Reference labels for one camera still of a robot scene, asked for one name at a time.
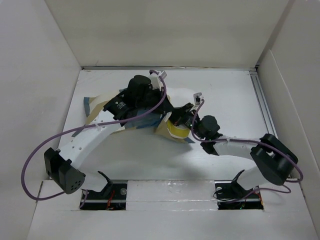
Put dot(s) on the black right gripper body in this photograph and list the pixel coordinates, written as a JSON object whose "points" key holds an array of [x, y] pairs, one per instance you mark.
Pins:
{"points": [[186, 119]]}

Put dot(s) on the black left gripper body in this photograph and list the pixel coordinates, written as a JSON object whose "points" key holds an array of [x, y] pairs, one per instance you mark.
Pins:
{"points": [[153, 96]]}

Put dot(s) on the white pillow yellow edge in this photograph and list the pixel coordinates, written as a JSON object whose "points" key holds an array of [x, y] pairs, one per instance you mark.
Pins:
{"points": [[178, 132]]}

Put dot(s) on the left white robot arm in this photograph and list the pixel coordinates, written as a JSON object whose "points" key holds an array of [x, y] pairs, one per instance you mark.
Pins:
{"points": [[63, 164]]}

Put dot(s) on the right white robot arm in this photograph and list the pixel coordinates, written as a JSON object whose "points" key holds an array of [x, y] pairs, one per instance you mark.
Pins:
{"points": [[273, 161]]}

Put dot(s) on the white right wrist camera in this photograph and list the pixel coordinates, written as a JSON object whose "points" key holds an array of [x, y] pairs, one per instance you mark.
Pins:
{"points": [[198, 98]]}

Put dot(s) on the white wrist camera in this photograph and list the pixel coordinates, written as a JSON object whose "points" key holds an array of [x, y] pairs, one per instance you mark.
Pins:
{"points": [[198, 98], [154, 76]]}

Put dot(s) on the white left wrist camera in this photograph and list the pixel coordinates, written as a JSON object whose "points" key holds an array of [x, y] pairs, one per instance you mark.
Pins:
{"points": [[154, 76]]}

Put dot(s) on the aluminium rail right side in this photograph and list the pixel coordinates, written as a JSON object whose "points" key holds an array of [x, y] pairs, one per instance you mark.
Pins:
{"points": [[262, 102]]}

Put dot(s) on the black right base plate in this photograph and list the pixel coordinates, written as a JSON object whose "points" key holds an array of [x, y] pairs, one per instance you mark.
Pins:
{"points": [[231, 196]]}

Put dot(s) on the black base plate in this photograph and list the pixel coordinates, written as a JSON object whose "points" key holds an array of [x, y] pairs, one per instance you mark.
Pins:
{"points": [[115, 200], [231, 196]]}

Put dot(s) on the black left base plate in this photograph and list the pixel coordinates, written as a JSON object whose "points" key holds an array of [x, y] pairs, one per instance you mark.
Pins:
{"points": [[115, 200]]}

